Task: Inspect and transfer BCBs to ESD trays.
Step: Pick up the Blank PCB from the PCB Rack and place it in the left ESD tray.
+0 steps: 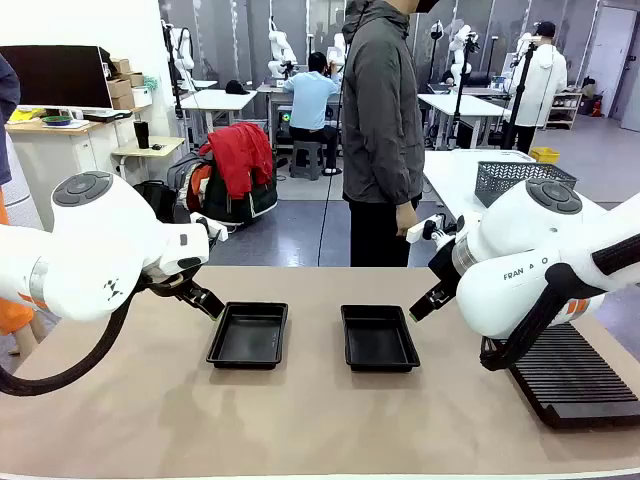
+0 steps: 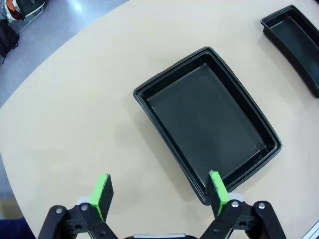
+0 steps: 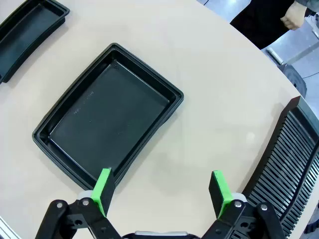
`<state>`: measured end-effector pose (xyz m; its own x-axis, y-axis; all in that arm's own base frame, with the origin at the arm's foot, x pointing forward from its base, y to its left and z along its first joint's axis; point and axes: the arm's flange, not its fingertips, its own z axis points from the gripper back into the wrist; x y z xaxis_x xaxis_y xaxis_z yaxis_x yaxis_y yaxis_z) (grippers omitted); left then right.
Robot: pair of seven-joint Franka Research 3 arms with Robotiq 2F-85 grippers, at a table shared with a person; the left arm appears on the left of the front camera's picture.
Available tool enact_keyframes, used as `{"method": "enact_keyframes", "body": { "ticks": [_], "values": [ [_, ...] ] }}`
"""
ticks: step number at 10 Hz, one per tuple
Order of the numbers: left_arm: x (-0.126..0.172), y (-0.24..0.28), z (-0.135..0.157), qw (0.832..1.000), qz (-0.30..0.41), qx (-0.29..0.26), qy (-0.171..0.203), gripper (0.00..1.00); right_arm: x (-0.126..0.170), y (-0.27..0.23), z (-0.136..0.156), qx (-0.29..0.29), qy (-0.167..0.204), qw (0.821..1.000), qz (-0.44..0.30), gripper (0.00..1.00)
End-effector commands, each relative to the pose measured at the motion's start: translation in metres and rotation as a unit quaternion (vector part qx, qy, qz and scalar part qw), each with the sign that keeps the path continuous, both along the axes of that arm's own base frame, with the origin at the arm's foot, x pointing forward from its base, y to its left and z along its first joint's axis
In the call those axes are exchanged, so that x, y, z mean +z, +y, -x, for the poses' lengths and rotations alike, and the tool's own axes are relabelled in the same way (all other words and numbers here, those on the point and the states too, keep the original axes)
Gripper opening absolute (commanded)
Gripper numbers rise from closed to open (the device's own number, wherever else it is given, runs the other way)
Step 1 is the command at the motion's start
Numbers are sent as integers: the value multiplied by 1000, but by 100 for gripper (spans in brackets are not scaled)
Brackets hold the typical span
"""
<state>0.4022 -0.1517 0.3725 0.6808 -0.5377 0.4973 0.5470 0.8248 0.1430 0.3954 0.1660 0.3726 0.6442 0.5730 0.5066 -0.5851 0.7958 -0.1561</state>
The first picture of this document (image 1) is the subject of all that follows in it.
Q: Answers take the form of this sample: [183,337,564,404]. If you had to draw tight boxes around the dark jacket with white trim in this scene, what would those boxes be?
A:
[184,159,279,226]

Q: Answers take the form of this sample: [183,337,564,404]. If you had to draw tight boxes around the black backpack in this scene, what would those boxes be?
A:
[133,179,179,224]

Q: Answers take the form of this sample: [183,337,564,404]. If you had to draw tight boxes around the yellow bin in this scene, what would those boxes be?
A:
[528,146,561,165]

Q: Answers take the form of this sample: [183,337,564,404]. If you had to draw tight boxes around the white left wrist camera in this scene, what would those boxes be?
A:
[189,212,230,243]

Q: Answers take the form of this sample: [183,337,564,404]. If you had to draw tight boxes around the grey plastic mesh basket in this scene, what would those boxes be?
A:
[473,160,579,209]

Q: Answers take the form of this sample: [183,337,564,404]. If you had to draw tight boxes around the large white table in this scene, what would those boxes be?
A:
[422,148,609,221]

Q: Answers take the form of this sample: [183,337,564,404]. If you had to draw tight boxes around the grey plastic stool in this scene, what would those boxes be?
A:
[289,140,324,181]

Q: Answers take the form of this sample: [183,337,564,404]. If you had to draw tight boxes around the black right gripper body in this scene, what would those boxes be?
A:
[428,238,466,296]

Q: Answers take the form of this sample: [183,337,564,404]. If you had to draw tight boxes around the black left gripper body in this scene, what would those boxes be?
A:
[142,272,201,302]

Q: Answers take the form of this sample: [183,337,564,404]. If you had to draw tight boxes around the small wooden side table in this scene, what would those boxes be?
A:
[110,135,186,182]

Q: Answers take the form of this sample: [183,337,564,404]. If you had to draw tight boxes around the black computer monitor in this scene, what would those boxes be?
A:
[0,44,114,111]

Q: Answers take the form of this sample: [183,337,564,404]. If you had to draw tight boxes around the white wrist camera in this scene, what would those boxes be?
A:
[189,212,230,243]
[405,213,446,245]

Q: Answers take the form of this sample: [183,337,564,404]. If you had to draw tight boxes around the person's right hand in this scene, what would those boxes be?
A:
[395,202,420,239]

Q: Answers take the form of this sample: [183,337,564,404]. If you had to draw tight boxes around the grey metal desk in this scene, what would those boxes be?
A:
[257,82,351,151]

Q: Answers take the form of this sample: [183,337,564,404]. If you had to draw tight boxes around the white perforated cylinder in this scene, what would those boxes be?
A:
[0,144,44,231]

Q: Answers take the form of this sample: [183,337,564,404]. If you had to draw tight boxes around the black slotted board rack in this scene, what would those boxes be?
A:
[507,322,640,430]

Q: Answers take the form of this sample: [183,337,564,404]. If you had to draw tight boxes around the stack of cardboard boxes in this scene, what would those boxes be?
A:
[106,58,146,111]

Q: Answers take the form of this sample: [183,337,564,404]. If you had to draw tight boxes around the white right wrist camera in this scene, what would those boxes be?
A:
[405,213,446,245]

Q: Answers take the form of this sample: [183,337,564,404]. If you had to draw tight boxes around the black ESD tray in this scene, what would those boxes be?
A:
[340,304,422,373]
[205,300,290,371]

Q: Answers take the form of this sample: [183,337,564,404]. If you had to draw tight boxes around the black camera tripod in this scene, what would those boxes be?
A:
[503,42,539,150]

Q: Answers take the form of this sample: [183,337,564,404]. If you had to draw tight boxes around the person in orange shorts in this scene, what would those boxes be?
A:
[0,52,46,357]

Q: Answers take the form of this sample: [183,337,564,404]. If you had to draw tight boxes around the person in white coat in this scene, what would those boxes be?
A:
[502,20,569,154]

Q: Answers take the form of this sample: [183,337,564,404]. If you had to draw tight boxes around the red jacket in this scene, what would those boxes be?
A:
[199,122,275,200]

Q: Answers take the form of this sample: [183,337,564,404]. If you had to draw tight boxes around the person in grey jacket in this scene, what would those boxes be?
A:
[341,0,441,268]

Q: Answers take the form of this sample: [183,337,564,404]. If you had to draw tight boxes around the grey-sleeved right forearm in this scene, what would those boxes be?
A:
[387,144,425,207]

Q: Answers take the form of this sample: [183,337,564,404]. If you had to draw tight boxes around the seated person in blue shirt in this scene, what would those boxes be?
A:
[282,51,344,176]

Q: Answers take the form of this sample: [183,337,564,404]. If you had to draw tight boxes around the white cabinet with wooden top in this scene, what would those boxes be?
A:
[4,117,134,231]

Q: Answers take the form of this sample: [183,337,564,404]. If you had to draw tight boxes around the wooden storage shelf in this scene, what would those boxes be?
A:
[544,91,584,131]

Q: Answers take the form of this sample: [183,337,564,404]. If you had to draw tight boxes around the small white table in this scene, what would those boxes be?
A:
[179,88,259,146]

